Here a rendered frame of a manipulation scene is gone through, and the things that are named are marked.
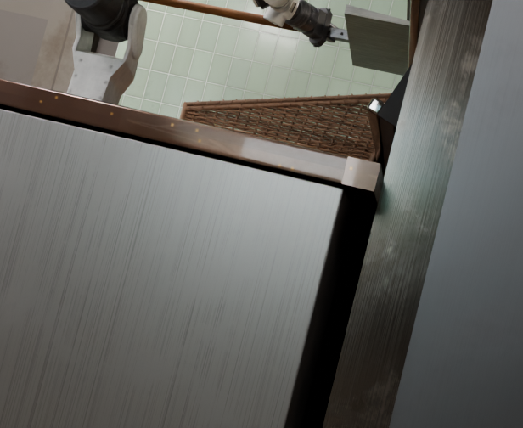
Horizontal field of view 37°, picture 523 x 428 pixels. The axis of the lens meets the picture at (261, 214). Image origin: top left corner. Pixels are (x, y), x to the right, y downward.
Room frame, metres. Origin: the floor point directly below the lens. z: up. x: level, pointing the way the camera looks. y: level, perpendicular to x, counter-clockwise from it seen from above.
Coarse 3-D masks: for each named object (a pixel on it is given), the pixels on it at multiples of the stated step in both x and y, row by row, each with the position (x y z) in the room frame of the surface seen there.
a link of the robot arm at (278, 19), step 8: (296, 0) 2.33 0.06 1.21; (304, 0) 2.37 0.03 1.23; (272, 8) 2.33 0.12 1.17; (296, 8) 2.35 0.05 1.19; (304, 8) 2.36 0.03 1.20; (264, 16) 2.35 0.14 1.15; (272, 16) 2.33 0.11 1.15; (280, 16) 2.33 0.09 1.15; (288, 16) 2.34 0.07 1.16; (296, 16) 2.36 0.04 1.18; (304, 16) 2.37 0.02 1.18; (280, 24) 2.34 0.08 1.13; (288, 24) 2.39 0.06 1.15; (296, 24) 2.38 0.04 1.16
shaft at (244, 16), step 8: (144, 0) 2.62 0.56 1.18; (152, 0) 2.61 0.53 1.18; (160, 0) 2.61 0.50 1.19; (168, 0) 2.60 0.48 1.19; (176, 0) 2.60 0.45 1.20; (184, 0) 2.60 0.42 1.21; (184, 8) 2.60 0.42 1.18; (192, 8) 2.59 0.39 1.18; (200, 8) 2.58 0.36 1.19; (208, 8) 2.58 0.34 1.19; (216, 8) 2.57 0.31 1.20; (224, 8) 2.57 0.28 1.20; (224, 16) 2.58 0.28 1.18; (232, 16) 2.57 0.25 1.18; (240, 16) 2.56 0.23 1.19; (248, 16) 2.55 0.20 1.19; (256, 16) 2.55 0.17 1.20; (264, 24) 2.55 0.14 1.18; (272, 24) 2.54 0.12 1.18
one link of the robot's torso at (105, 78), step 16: (80, 16) 2.07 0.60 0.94; (144, 16) 2.09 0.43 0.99; (80, 32) 2.09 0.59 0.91; (128, 32) 2.06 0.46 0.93; (144, 32) 2.12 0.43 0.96; (80, 48) 2.11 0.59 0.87; (128, 48) 2.07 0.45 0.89; (80, 64) 2.08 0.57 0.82; (96, 64) 2.07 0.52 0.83; (112, 64) 2.07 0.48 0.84; (128, 64) 2.09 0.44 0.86; (80, 80) 2.07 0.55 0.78; (96, 80) 2.06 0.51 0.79; (112, 80) 2.08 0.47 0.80; (128, 80) 2.14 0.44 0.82; (96, 96) 2.05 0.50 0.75; (112, 96) 2.11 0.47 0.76
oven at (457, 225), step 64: (448, 0) 0.94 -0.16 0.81; (512, 0) 0.92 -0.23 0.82; (448, 64) 0.93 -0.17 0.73; (512, 64) 0.92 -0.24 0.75; (448, 128) 0.93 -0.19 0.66; (512, 128) 0.91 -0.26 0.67; (384, 192) 0.94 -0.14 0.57; (448, 192) 0.92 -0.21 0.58; (512, 192) 0.91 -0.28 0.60; (384, 256) 0.94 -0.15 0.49; (448, 256) 0.92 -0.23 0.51; (512, 256) 0.91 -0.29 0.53; (384, 320) 0.93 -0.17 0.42; (448, 320) 0.92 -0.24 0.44; (512, 320) 0.91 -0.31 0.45; (384, 384) 0.93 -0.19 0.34; (448, 384) 0.92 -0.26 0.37; (512, 384) 0.90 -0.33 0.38
